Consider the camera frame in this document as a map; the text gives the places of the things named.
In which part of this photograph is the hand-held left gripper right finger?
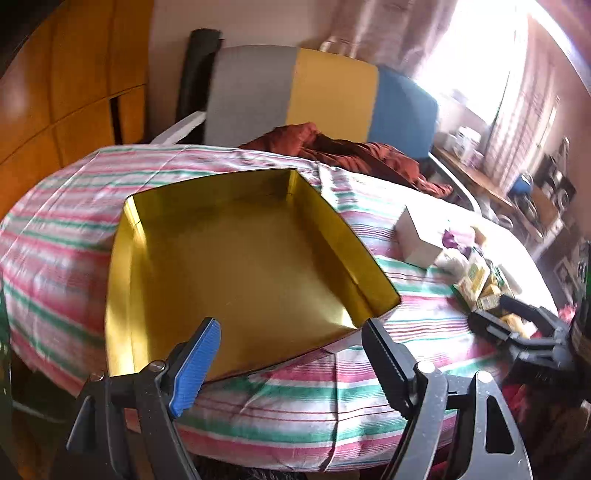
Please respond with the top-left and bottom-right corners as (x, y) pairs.
(361, 318), (534, 480)

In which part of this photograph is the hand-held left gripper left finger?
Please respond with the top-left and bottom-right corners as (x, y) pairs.
(65, 318), (221, 480)

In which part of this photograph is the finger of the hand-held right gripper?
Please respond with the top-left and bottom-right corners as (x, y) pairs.
(468, 310), (561, 370)
(500, 295), (571, 342)

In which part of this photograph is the white snack packet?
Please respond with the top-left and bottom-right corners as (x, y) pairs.
(434, 249), (469, 276)

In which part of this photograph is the gold cardboard box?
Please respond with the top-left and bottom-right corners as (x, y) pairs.
(104, 168), (402, 384)

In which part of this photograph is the white cardboard box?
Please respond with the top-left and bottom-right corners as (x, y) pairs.
(394, 206), (446, 268)

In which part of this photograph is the striped pink green cloth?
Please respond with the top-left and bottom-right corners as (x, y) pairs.
(0, 144), (559, 474)

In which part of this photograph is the wooden desk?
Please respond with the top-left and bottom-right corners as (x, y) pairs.
(434, 145), (555, 241)

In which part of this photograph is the white printed box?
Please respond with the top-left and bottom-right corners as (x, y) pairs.
(452, 128), (483, 160)

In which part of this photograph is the rust red jacket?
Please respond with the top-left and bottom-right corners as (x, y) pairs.
(240, 122), (453, 199)

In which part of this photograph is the pink patterned curtain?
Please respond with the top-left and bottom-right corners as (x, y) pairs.
(485, 14), (570, 185)
(318, 0), (462, 79)

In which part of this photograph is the bright window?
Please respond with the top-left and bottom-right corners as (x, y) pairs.
(416, 0), (528, 121)

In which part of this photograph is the grey yellow blue chair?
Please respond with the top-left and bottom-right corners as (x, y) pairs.
(150, 44), (483, 213)

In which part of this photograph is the wooden wardrobe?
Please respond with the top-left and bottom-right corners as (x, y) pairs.
(0, 0), (155, 222)

